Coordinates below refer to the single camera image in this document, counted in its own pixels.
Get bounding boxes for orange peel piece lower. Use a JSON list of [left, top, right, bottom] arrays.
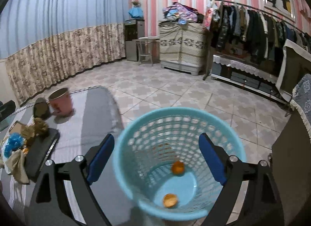
[[162, 193, 179, 209]]

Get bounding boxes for blue patterned fringed cloth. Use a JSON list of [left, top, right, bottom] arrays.
[[290, 74, 311, 138]]

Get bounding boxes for orange peel piece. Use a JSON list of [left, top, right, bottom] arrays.
[[162, 193, 179, 209], [171, 161, 185, 175]]

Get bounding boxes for black ribbed foam pad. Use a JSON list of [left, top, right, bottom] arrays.
[[24, 128, 60, 182]]

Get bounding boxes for water dispenser cabinet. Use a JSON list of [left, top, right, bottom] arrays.
[[124, 19, 145, 62]]

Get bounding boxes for blue bag on dispenser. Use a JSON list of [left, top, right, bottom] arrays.
[[128, 1, 144, 19]]

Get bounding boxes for blue plastic wrapper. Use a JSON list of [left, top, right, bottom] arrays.
[[4, 132, 24, 158]]

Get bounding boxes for clothes rack with dark garments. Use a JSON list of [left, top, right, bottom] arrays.
[[204, 0, 310, 83]]

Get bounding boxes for blue and floral curtain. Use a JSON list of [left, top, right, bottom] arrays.
[[1, 0, 129, 104]]

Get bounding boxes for dark round lid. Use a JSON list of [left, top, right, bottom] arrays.
[[33, 97, 51, 120]]

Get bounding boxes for beige cloth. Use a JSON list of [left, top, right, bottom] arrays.
[[5, 150, 30, 184]]

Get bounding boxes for light blue plastic laundry basket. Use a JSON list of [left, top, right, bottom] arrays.
[[113, 107, 246, 221]]

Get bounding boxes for dark cabinet at right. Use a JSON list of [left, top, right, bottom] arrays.
[[272, 111, 310, 225]]

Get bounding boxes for low bench with lace cover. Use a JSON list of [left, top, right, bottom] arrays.
[[211, 54, 291, 104]]

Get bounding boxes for cloth-covered cabinet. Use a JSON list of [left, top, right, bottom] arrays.
[[159, 22, 208, 76]]

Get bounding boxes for orange peel piece upper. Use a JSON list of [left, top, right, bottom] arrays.
[[171, 161, 185, 175]]

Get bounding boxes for pink metal-rimmed mug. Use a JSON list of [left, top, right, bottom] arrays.
[[48, 88, 73, 117]]

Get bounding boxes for pile of colourful clothes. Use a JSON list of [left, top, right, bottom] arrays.
[[162, 2, 204, 25]]

